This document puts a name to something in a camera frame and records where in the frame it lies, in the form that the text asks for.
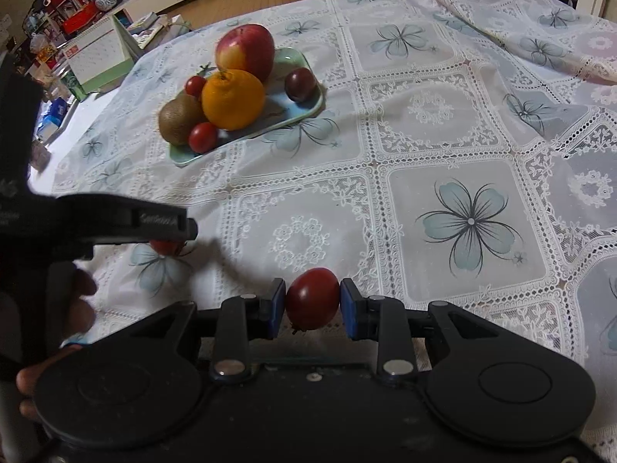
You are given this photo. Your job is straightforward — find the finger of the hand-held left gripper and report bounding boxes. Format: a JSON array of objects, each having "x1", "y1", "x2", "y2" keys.
[{"x1": 120, "y1": 198, "x2": 197, "y2": 245}]

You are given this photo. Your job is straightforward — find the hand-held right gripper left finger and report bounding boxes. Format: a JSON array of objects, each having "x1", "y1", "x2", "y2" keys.
[{"x1": 123, "y1": 277, "x2": 286, "y2": 385}]

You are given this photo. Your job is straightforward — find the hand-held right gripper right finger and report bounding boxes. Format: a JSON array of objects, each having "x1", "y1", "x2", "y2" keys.
[{"x1": 340, "y1": 277, "x2": 504, "y2": 381}]

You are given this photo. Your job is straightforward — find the light green tray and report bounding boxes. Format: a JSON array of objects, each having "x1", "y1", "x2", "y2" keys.
[{"x1": 168, "y1": 47, "x2": 325, "y2": 168}]

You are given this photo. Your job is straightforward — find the person's left hand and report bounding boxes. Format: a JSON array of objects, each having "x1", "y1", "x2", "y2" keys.
[{"x1": 16, "y1": 266, "x2": 98, "y2": 422}]

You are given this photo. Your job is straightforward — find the brown kiwi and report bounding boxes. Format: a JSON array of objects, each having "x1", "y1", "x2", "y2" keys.
[{"x1": 158, "y1": 94, "x2": 206, "y2": 146}]

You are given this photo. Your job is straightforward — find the blue tissue packet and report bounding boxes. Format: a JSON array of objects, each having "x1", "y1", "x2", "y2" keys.
[{"x1": 36, "y1": 98, "x2": 68, "y2": 142}]

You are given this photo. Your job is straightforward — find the orange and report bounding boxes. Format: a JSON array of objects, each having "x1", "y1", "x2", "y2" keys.
[{"x1": 201, "y1": 70, "x2": 267, "y2": 131}]

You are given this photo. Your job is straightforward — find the white desk calendar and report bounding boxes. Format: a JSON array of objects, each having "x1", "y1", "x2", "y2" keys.
[{"x1": 65, "y1": 14, "x2": 140, "y2": 95}]

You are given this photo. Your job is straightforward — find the red apple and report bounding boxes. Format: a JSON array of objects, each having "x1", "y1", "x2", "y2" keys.
[{"x1": 215, "y1": 24, "x2": 275, "y2": 83}]

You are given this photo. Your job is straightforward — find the white paper bag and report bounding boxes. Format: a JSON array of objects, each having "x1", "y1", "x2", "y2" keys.
[{"x1": 154, "y1": 14, "x2": 194, "y2": 42}]

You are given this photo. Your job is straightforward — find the stack of books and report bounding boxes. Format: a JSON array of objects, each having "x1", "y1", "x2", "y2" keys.
[{"x1": 128, "y1": 12, "x2": 162, "y2": 49}]

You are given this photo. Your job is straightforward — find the dark red plum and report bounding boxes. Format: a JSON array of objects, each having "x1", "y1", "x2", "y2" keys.
[{"x1": 284, "y1": 68, "x2": 317, "y2": 103}]

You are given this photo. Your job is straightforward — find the red storage box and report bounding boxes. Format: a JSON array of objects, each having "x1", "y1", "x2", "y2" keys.
[{"x1": 62, "y1": 2, "x2": 99, "y2": 34}]

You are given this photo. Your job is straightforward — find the white lace floral tablecloth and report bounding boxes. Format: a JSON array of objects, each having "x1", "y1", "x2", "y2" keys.
[{"x1": 26, "y1": 0, "x2": 617, "y2": 463}]

